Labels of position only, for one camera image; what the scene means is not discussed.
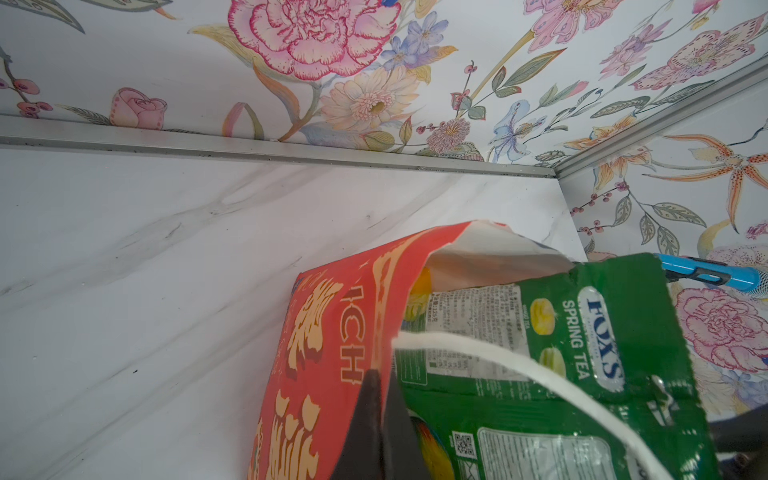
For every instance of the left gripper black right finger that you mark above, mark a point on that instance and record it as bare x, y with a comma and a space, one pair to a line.
401, 454

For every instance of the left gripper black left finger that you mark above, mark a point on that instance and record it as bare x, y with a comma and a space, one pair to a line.
361, 456

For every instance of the red paper gift bag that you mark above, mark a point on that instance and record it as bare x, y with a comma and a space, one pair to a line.
345, 318

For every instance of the green snack packet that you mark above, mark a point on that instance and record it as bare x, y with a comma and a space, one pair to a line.
606, 332

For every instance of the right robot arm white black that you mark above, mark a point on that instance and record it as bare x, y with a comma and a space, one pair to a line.
746, 435

